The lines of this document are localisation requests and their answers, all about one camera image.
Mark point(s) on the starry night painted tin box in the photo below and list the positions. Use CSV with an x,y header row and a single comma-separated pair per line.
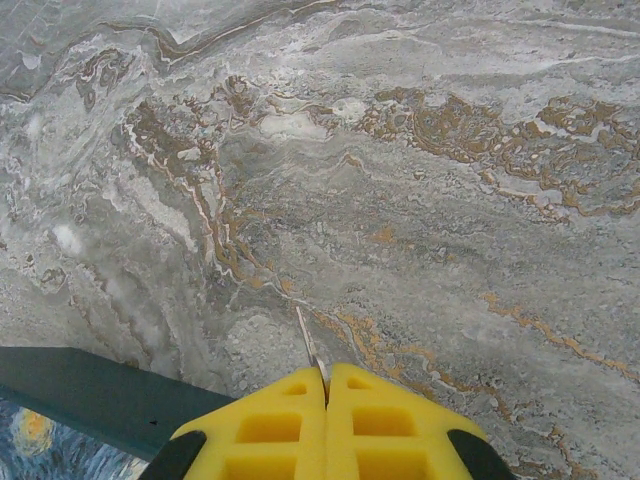
x,y
95,400

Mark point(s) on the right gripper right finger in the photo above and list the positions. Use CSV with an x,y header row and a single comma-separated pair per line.
x,y
395,425

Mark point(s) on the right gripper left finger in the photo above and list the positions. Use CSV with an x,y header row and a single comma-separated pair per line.
x,y
280,430

